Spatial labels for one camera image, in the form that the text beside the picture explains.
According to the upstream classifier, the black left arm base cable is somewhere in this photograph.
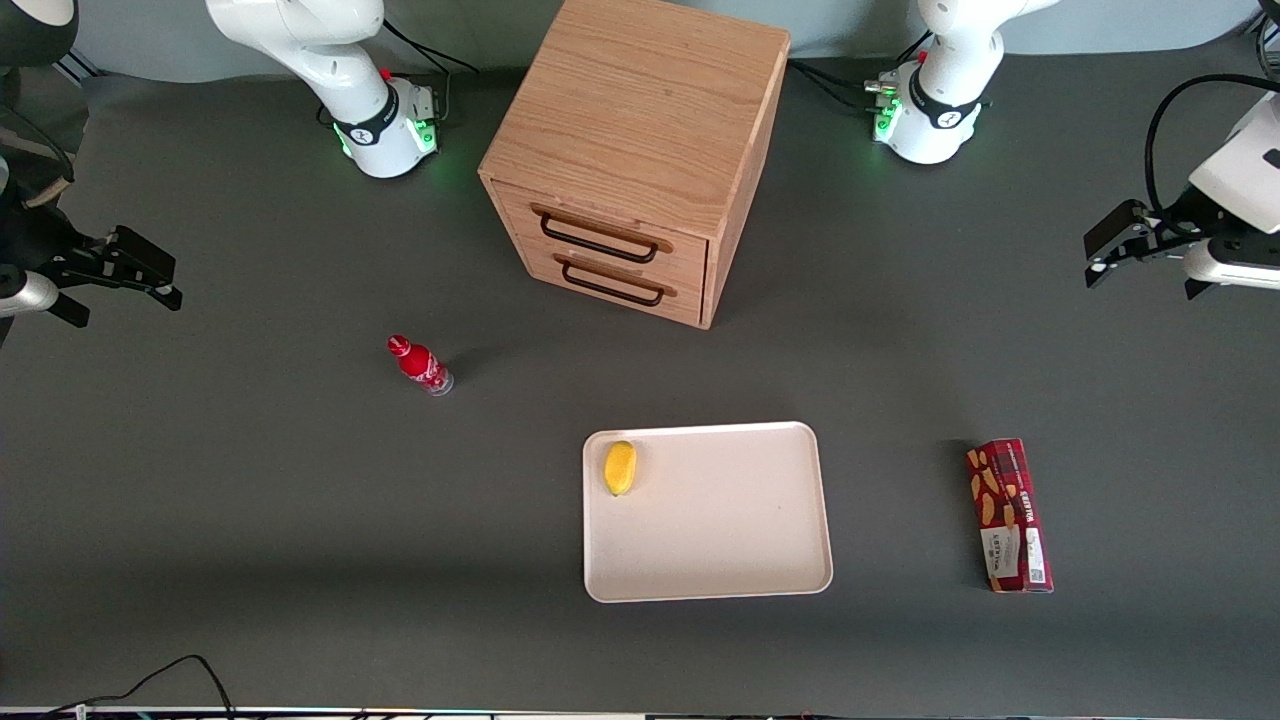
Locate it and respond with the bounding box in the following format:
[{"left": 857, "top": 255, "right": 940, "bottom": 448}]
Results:
[{"left": 787, "top": 58, "right": 883, "bottom": 113}]

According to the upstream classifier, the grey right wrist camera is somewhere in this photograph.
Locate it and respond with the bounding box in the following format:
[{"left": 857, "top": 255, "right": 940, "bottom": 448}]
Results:
[{"left": 0, "top": 266, "right": 60, "bottom": 320}]

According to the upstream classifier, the wooden drawer front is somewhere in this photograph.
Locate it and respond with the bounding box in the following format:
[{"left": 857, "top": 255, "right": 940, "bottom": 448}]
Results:
[
  {"left": 514, "top": 238, "right": 709, "bottom": 328},
  {"left": 491, "top": 182, "right": 711, "bottom": 287}
]

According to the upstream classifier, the red soda bottle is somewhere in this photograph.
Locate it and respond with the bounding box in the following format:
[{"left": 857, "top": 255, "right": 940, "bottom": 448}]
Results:
[{"left": 386, "top": 334, "right": 455, "bottom": 398}]

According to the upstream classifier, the cream plastic tray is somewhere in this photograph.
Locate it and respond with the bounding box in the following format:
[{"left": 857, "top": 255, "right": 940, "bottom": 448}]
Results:
[{"left": 582, "top": 421, "right": 835, "bottom": 605}]

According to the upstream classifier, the yellow lemon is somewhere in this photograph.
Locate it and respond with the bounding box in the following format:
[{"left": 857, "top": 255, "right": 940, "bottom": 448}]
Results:
[{"left": 603, "top": 440, "right": 639, "bottom": 498}]

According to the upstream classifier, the dark grey table mat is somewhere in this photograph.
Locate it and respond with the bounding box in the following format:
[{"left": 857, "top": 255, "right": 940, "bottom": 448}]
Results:
[{"left": 0, "top": 35, "right": 1280, "bottom": 713}]

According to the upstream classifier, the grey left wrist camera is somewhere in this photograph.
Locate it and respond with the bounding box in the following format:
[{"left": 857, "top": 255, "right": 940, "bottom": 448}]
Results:
[{"left": 1182, "top": 238, "right": 1280, "bottom": 292}]

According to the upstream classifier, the black arm base cable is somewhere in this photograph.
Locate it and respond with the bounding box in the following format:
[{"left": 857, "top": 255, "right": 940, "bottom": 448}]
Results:
[
  {"left": 380, "top": 18, "right": 481, "bottom": 119},
  {"left": 787, "top": 58, "right": 883, "bottom": 113}
]

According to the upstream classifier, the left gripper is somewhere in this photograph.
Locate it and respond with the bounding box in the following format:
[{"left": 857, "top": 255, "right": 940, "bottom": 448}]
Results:
[{"left": 1084, "top": 94, "right": 1280, "bottom": 290}]

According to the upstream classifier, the black drawer handle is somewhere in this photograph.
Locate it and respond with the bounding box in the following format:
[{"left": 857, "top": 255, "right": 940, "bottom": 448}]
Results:
[
  {"left": 529, "top": 202, "right": 674, "bottom": 265},
  {"left": 552, "top": 252, "right": 678, "bottom": 308}
]

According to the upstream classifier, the red cookie box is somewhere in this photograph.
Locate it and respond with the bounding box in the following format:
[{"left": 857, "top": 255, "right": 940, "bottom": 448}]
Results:
[{"left": 965, "top": 438, "right": 1056, "bottom": 595}]

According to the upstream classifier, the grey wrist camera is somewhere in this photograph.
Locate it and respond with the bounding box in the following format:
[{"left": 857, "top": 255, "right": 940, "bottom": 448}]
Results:
[
  {"left": 0, "top": 266, "right": 60, "bottom": 320},
  {"left": 1182, "top": 238, "right": 1280, "bottom": 292}
]

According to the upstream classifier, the black right arm base cable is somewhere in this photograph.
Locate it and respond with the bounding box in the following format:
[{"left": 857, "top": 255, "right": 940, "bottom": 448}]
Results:
[{"left": 380, "top": 18, "right": 481, "bottom": 119}]

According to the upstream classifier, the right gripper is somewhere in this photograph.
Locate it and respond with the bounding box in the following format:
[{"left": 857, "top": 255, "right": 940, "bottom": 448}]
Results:
[{"left": 0, "top": 208, "right": 184, "bottom": 312}]

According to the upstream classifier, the wooden drawer cabinet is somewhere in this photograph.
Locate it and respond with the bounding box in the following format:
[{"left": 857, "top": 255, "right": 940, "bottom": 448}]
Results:
[{"left": 478, "top": 0, "right": 792, "bottom": 331}]

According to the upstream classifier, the black cable at table edge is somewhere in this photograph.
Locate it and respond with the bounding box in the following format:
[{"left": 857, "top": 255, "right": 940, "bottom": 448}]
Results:
[{"left": 40, "top": 654, "right": 237, "bottom": 717}]

